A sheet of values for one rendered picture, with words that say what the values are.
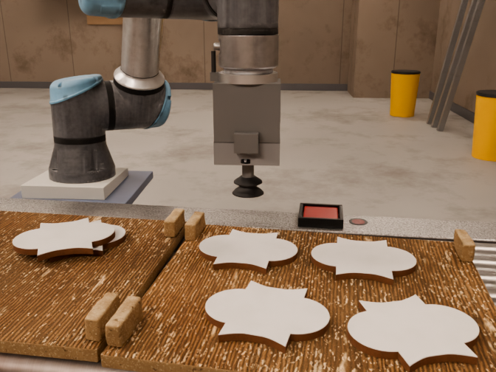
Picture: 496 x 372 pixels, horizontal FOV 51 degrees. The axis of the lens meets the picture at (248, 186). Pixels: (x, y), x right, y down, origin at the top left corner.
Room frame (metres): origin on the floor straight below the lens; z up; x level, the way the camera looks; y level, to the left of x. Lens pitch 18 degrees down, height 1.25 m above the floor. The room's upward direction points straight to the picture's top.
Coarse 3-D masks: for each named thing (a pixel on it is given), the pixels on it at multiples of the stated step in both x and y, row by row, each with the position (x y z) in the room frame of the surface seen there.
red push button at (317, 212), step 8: (304, 208) 0.87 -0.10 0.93; (312, 208) 0.87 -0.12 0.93; (320, 208) 0.87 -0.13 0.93; (328, 208) 0.87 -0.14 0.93; (336, 208) 0.87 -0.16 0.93; (304, 216) 0.83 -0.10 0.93; (312, 216) 0.83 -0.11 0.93; (320, 216) 0.83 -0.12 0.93; (328, 216) 0.83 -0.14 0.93; (336, 216) 0.83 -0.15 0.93
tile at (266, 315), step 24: (264, 288) 0.55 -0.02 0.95; (216, 312) 0.50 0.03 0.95; (240, 312) 0.50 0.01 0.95; (264, 312) 0.50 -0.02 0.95; (288, 312) 0.50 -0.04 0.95; (312, 312) 0.50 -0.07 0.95; (240, 336) 0.46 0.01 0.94; (264, 336) 0.46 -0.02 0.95; (288, 336) 0.46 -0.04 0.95; (312, 336) 0.46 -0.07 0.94
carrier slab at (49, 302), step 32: (0, 224) 0.78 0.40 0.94; (32, 224) 0.78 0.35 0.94; (128, 224) 0.78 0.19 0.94; (160, 224) 0.78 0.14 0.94; (0, 256) 0.66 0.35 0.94; (32, 256) 0.66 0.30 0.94; (96, 256) 0.66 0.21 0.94; (128, 256) 0.66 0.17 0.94; (160, 256) 0.66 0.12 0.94; (0, 288) 0.57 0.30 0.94; (32, 288) 0.57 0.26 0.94; (64, 288) 0.57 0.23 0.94; (96, 288) 0.57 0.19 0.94; (128, 288) 0.57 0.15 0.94; (0, 320) 0.50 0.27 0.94; (32, 320) 0.50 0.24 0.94; (64, 320) 0.50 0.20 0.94; (32, 352) 0.46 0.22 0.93; (64, 352) 0.45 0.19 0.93; (96, 352) 0.45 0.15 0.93
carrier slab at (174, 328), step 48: (288, 240) 0.72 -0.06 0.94; (336, 240) 0.72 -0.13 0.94; (384, 240) 0.72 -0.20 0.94; (192, 288) 0.57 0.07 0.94; (240, 288) 0.57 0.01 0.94; (288, 288) 0.57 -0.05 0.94; (336, 288) 0.57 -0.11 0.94; (384, 288) 0.57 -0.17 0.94; (432, 288) 0.57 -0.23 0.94; (480, 288) 0.57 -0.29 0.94; (144, 336) 0.47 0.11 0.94; (192, 336) 0.47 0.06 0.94; (336, 336) 0.47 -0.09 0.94; (480, 336) 0.47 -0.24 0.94
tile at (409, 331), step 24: (360, 312) 0.50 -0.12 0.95; (384, 312) 0.50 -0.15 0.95; (408, 312) 0.50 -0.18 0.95; (432, 312) 0.50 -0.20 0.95; (456, 312) 0.50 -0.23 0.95; (360, 336) 0.46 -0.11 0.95; (384, 336) 0.46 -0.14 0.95; (408, 336) 0.46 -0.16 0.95; (432, 336) 0.46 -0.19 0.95; (456, 336) 0.46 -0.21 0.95; (408, 360) 0.42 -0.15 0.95; (432, 360) 0.42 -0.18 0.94; (456, 360) 0.43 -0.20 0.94
